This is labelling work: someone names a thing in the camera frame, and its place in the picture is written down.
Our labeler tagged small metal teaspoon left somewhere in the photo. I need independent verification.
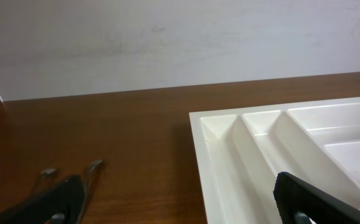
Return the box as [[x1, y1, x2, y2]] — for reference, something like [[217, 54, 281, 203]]
[[30, 168, 58, 195]]

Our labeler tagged small metal teaspoon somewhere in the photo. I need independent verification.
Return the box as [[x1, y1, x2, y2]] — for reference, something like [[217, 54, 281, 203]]
[[76, 159, 104, 224], [30, 168, 58, 195]]

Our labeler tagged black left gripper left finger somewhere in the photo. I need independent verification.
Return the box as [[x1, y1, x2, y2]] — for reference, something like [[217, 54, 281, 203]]
[[0, 175, 85, 224]]

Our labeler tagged white plastic cutlery tray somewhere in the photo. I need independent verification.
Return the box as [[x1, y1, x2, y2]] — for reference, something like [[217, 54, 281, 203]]
[[189, 97, 360, 223]]

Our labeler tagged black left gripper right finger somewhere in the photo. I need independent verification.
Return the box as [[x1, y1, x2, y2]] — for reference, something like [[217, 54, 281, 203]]
[[273, 172, 360, 224]]

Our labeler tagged small metal teaspoon right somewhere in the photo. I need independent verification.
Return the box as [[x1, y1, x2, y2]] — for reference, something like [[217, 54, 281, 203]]
[[76, 159, 104, 224]]

